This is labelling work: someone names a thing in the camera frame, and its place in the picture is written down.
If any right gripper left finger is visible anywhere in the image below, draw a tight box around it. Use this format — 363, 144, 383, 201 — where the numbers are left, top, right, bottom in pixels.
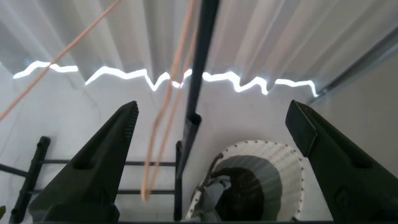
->
29, 100, 140, 222

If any pink clothes hanger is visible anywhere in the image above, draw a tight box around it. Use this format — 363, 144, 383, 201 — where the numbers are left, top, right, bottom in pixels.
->
0, 0, 121, 122
140, 0, 200, 202

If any black clothes rack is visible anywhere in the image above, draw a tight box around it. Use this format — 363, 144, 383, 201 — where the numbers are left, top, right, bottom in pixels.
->
0, 0, 220, 223

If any white curtain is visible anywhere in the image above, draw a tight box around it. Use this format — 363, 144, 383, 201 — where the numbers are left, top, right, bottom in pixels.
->
0, 0, 398, 94

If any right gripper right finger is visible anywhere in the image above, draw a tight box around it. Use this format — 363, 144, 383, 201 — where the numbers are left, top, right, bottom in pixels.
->
285, 99, 398, 222

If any white laundry basket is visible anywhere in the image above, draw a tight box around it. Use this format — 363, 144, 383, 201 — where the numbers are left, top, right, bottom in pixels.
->
185, 139, 306, 222

